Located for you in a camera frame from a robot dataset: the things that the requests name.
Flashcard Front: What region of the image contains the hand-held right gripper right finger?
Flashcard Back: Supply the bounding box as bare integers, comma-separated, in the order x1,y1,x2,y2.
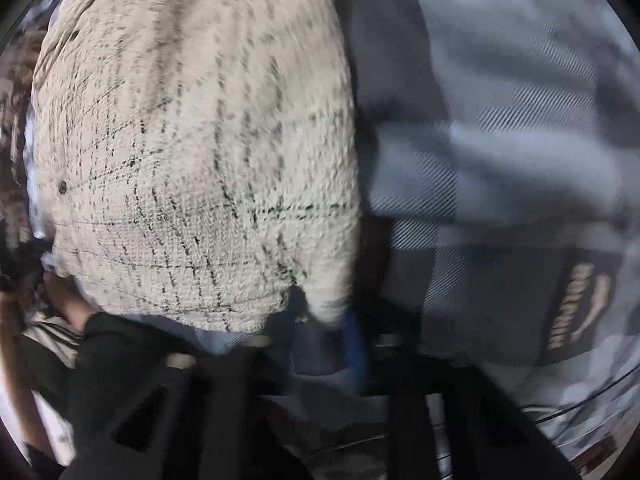
342,304,583,480

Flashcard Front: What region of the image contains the cream plaid button shirt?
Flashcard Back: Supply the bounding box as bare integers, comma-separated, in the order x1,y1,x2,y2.
30,0,363,333

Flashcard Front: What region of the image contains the blue checked bed cover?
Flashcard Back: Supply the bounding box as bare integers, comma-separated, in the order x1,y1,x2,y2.
15,0,640,461

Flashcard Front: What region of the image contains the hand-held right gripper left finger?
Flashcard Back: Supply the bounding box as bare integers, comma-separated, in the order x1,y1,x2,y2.
107,287,313,480

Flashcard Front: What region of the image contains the person's left hand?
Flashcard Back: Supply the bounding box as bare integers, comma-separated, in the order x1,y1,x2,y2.
45,272,98,333

